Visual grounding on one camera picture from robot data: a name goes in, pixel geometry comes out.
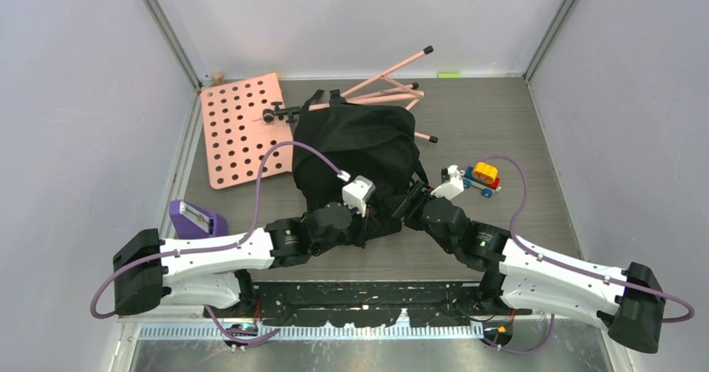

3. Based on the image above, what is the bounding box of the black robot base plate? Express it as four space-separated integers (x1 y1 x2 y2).
212 281 512 328

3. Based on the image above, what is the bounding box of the pink perforated board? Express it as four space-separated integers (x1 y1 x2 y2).
200 73 293 190

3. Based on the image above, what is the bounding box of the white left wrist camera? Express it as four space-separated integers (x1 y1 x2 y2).
337 171 376 218

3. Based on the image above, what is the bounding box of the aluminium frame rail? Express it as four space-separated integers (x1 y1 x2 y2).
116 283 625 343

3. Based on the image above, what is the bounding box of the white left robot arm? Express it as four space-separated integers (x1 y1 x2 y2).
113 202 369 317

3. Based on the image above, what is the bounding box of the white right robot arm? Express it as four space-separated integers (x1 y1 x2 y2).
389 182 666 354

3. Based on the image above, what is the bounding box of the pink stand with black feet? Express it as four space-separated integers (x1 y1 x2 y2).
262 45 440 145

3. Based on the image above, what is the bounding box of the purple card holder box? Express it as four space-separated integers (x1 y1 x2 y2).
168 200 229 240

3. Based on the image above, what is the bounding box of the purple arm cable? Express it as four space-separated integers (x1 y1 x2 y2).
89 140 353 349
459 155 696 355

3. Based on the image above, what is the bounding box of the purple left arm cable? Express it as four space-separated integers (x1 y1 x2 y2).
89 140 353 349

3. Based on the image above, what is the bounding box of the colourful toy block car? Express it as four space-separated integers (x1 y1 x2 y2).
462 161 501 198

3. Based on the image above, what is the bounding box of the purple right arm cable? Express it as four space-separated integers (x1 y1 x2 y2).
459 155 696 355

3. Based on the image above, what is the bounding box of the black backpack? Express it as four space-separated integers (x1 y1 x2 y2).
293 89 427 247

